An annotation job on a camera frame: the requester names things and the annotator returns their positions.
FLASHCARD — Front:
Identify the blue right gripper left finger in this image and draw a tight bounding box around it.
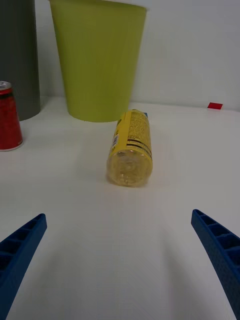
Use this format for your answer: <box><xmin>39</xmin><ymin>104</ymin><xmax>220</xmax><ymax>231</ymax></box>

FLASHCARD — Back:
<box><xmin>0</xmin><ymin>213</ymin><xmax>48</xmax><ymax>320</ymax></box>

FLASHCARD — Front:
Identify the yellow-green plastic waste bin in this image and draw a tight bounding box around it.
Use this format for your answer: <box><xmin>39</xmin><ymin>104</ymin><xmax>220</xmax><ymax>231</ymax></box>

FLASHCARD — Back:
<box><xmin>48</xmin><ymin>0</ymin><xmax>148</xmax><ymax>123</ymax></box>

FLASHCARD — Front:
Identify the yellow label plastic bottle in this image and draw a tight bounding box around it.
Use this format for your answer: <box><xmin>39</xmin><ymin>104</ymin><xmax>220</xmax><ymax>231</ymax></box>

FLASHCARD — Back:
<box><xmin>106</xmin><ymin>108</ymin><xmax>154</xmax><ymax>188</ymax></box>

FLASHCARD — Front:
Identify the grey plastic waste bin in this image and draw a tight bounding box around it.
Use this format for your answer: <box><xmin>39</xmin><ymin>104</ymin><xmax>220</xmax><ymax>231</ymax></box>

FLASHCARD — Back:
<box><xmin>0</xmin><ymin>0</ymin><xmax>41</xmax><ymax>122</ymax></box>

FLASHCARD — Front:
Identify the red drink can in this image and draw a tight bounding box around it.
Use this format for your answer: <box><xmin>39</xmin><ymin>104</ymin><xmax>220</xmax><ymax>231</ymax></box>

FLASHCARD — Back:
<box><xmin>0</xmin><ymin>80</ymin><xmax>24</xmax><ymax>153</ymax></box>

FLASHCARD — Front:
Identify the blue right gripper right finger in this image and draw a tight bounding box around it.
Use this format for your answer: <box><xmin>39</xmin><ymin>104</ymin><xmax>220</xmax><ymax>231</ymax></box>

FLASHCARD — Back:
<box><xmin>190</xmin><ymin>208</ymin><xmax>240</xmax><ymax>320</ymax></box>

